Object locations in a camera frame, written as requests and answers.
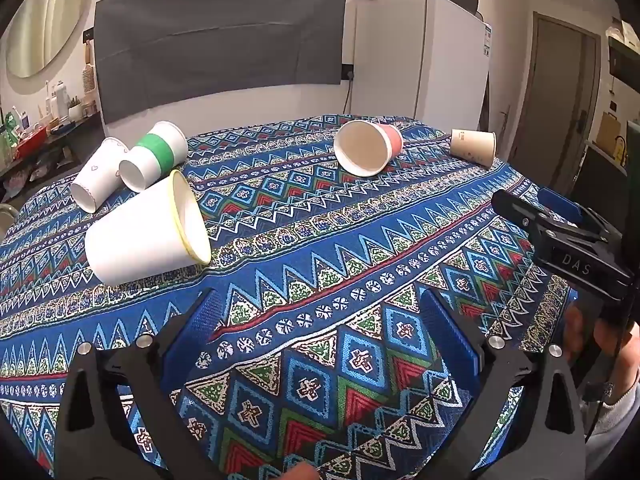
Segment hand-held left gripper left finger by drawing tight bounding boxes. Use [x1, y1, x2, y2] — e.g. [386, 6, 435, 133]
[55, 288, 224, 480]

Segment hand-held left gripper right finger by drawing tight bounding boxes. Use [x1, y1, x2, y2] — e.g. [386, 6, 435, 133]
[420, 287, 588, 480]

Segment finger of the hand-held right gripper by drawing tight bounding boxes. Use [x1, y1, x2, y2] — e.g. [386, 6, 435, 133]
[491, 189, 602, 252]
[539, 187, 624, 244]

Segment person's right forearm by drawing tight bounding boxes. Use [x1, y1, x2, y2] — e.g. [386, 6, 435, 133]
[584, 377, 640, 467]

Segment beige paper cup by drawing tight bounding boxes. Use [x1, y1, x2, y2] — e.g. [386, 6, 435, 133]
[449, 128, 497, 169]

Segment large white yellow-rimmed cup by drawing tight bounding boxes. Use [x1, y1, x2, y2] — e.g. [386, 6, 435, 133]
[84, 169, 213, 287]

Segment red paper cup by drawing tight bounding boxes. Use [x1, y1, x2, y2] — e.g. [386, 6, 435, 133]
[333, 119, 404, 177]

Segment white cup with green band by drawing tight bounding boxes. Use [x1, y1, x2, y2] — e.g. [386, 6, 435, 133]
[118, 120, 189, 194]

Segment white cup with heart print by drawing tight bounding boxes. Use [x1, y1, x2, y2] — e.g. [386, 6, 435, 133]
[69, 137, 132, 214]

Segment person's right hand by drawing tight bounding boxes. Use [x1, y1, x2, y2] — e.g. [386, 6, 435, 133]
[565, 304, 640, 393]

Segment person's left hand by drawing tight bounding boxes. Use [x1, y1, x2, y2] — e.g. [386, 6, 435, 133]
[279, 462, 322, 480]

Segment brown paper bag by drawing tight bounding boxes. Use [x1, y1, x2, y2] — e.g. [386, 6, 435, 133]
[598, 111, 621, 149]

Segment grey door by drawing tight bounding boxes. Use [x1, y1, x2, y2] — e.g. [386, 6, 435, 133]
[509, 11, 601, 192]

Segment blue patterned tablecloth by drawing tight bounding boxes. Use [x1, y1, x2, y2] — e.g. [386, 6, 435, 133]
[0, 114, 603, 480]

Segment white refrigerator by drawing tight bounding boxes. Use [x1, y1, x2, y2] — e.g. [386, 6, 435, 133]
[349, 0, 490, 135]

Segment dark cooking pot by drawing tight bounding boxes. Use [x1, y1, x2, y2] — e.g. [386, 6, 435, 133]
[434, 0, 485, 20]

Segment steel basin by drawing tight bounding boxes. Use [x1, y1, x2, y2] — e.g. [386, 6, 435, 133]
[0, 203, 20, 242]

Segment dark sideboard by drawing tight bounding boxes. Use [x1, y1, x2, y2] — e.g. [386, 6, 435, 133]
[0, 110, 105, 181]

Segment red box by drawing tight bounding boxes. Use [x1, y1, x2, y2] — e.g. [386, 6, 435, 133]
[15, 127, 49, 160]

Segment white bottle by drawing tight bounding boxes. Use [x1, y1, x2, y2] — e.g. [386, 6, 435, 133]
[54, 80, 70, 119]

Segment green packet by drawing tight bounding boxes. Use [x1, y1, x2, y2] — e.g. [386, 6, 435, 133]
[0, 109, 19, 163]

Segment hanging wooden brush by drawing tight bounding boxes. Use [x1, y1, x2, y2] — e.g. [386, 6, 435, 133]
[82, 39, 97, 94]

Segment dark wall cabinet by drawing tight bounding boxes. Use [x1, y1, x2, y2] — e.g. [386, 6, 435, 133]
[607, 35, 640, 95]

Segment grey wall cloth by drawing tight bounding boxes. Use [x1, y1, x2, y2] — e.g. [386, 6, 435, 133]
[93, 0, 348, 126]

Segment oval wall mirror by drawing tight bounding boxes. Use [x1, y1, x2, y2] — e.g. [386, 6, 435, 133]
[4, 0, 93, 80]

